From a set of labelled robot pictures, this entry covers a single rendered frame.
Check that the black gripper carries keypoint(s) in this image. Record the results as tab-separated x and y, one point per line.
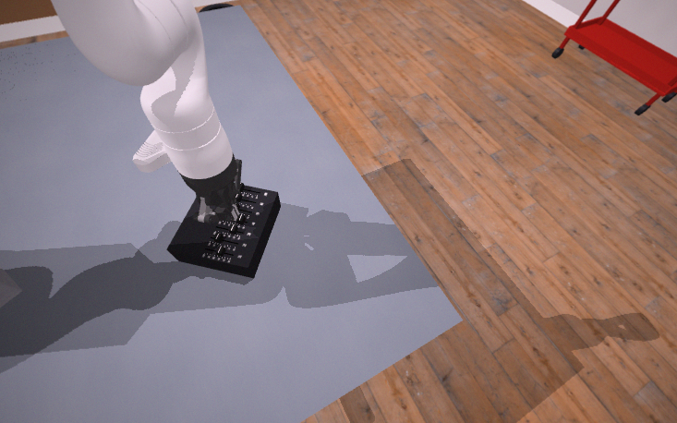
223	199

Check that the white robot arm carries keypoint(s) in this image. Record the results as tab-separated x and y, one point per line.
157	44

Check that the black lighting desk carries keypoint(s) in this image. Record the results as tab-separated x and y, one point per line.
238	250

